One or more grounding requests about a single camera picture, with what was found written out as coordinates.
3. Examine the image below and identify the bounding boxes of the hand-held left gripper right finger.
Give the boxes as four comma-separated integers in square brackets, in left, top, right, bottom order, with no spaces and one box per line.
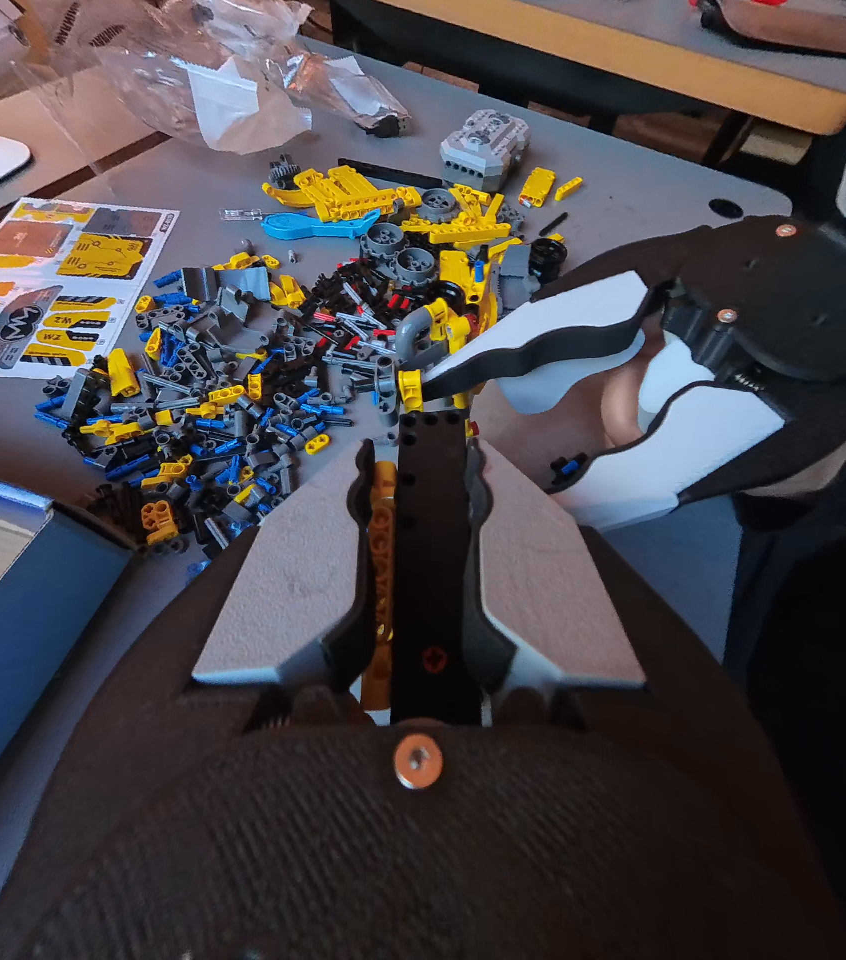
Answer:
[462,440,649,697]

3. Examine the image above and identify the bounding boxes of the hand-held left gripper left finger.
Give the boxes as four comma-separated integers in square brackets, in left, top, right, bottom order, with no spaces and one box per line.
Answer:
[192,440,378,695]

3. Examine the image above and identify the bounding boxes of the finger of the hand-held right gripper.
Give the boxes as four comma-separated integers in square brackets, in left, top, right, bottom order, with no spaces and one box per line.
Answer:
[421,270,658,419]
[549,378,786,531]

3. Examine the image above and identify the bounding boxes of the yellow black toy vehicle model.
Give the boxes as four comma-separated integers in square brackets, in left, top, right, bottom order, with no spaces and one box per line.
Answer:
[363,303,488,727]

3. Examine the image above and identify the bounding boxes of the grey desk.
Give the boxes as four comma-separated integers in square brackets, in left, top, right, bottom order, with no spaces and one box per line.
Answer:
[0,36,795,960]

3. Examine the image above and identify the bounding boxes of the person's right hand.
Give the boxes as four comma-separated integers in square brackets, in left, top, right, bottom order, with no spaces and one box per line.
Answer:
[601,367,651,451]

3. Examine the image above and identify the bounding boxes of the grey battery box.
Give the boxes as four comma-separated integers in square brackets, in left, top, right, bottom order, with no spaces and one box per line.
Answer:
[439,108,531,192]

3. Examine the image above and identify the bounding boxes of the long black beam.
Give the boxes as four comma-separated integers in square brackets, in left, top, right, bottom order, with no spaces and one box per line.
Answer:
[338,157,445,189]

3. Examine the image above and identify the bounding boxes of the heap of yellow beams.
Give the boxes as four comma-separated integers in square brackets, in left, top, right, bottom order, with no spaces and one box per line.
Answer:
[264,166,514,249]

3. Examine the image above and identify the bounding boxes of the pile of small building pieces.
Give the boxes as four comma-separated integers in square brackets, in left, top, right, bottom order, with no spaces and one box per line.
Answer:
[36,247,514,556]

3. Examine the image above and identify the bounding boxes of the wooden background table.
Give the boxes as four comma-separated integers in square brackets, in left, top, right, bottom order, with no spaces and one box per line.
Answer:
[329,0,846,162]

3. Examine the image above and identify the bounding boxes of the light blue brick separator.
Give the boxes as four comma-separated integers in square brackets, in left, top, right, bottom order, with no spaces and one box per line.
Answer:
[259,208,383,243]

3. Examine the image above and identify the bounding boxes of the blue cardboard box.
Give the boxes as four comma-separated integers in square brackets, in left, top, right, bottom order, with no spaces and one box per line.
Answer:
[0,462,135,837]

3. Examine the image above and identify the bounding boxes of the person's dark clothed legs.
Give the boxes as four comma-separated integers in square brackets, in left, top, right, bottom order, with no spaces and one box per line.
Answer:
[723,480,846,960]

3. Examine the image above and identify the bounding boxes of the clear plastic bag black piece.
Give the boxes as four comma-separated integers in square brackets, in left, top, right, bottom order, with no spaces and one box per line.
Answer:
[273,37,411,141]

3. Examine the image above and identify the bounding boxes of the yellow sticker sheet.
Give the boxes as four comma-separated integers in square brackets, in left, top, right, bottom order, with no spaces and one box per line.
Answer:
[0,196,181,380]

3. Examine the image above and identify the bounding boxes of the clear plastic bag white label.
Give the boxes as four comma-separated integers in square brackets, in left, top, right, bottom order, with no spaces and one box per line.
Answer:
[96,0,315,156]

